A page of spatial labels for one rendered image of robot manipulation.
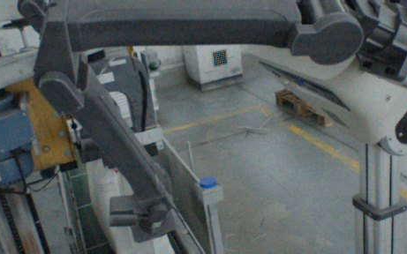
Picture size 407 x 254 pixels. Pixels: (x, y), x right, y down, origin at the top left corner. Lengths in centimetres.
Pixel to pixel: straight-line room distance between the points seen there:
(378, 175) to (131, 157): 66
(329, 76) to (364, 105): 10
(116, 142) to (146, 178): 12
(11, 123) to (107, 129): 57
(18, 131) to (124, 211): 45
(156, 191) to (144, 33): 37
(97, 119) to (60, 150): 86
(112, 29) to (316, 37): 27
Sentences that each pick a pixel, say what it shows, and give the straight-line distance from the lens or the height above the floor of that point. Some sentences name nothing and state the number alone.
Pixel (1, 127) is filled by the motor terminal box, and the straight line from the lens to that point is 126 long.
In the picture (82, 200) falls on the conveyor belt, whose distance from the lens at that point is 271.
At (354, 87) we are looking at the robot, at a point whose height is 136.
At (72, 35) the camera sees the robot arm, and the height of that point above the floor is 156.
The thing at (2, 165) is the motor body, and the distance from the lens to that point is 137.
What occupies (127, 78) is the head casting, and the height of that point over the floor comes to 126.
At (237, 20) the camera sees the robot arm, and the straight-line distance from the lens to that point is 61.
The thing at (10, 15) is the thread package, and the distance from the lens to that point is 127.
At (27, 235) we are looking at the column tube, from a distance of 177.
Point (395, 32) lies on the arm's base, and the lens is 69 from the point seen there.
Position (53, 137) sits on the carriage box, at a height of 113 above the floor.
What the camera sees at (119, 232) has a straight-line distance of 154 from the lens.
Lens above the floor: 165
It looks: 22 degrees down
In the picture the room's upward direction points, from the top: 9 degrees counter-clockwise
